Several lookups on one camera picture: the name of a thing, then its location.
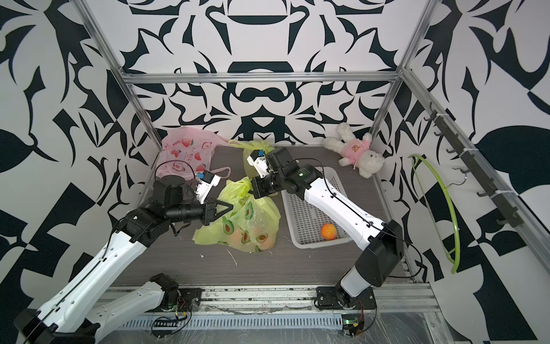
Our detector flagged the white plush bunny pink shirt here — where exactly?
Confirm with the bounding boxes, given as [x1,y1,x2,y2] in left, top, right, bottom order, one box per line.
[322,123,385,179]

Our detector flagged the green plastic bag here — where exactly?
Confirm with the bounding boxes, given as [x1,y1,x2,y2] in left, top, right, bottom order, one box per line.
[193,177,281,253]
[229,140,274,179]

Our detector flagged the white plastic basket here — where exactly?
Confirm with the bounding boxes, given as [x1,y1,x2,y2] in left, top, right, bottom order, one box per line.
[281,191,352,249]

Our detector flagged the black wall hook rack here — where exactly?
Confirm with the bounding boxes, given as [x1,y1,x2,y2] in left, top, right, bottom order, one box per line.
[426,105,524,228]

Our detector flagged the orange peach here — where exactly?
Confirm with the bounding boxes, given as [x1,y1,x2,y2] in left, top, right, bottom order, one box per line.
[319,223,337,241]

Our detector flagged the pink plastic bag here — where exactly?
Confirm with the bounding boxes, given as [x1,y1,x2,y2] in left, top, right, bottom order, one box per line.
[155,126,229,181]

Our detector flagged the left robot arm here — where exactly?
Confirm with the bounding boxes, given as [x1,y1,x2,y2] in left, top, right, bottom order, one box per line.
[14,171,233,343]

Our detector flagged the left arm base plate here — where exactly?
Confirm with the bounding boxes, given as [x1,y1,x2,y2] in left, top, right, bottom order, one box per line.
[176,288,203,312]

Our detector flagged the green hoop hanger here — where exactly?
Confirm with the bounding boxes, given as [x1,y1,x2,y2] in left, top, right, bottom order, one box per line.
[409,154,461,275]

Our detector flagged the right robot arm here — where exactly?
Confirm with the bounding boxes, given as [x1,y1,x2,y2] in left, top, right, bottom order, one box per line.
[246,148,405,301]

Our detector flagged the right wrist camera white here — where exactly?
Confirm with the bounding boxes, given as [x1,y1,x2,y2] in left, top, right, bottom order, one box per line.
[246,150,269,178]

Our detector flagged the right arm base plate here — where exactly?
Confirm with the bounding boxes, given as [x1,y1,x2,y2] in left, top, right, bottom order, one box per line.
[314,287,377,310]

